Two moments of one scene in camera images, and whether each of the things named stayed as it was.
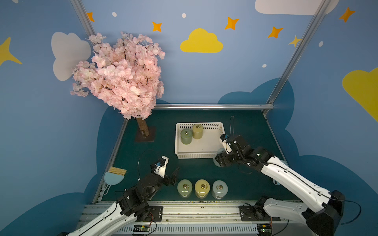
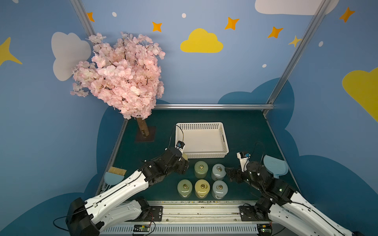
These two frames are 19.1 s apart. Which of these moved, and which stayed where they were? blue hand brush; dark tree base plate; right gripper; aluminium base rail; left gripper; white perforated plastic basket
Moved: right gripper; left gripper
Stayed: blue hand brush; dark tree base plate; white perforated plastic basket; aluminium base rail
